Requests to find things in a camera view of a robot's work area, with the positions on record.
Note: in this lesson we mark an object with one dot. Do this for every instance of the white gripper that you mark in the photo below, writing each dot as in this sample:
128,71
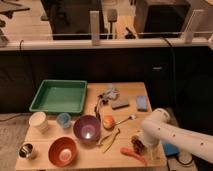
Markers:
152,151

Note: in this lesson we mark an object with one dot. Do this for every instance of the dark red grape bunch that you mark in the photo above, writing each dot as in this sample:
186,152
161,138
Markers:
138,146

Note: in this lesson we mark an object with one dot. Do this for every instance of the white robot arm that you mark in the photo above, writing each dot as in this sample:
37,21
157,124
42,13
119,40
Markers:
156,127

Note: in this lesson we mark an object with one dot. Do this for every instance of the purple bowl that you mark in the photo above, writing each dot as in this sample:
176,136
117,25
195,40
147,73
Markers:
87,129

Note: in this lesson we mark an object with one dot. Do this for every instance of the red bowl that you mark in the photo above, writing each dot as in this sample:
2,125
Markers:
62,151

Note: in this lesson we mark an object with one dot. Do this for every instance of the blue box on floor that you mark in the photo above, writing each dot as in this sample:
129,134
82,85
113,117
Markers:
170,150

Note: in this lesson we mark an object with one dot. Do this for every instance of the orange carrot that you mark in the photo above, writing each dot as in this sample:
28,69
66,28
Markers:
130,152

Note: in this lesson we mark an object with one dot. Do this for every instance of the metal spoon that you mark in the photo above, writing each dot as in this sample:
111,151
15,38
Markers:
131,117

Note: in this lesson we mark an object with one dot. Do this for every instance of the yellow tongs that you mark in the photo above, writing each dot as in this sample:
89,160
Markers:
106,142

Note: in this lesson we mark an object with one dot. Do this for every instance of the blue sponge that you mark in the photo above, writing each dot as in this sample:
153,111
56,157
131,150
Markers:
141,103

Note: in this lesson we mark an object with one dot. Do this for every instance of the red yellow apple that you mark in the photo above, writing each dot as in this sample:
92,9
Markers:
108,122

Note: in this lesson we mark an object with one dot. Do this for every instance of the dark grey block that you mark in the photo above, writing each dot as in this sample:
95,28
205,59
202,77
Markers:
119,104

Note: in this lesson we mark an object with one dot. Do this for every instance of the small blue cup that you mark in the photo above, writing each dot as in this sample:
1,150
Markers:
64,120

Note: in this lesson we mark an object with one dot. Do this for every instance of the green plastic tray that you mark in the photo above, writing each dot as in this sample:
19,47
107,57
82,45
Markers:
58,96

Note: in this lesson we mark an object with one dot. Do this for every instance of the white paper cup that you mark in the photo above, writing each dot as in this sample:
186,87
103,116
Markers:
39,121

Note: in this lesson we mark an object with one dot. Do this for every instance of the small metal cup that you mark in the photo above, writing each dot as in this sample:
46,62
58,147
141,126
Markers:
27,151

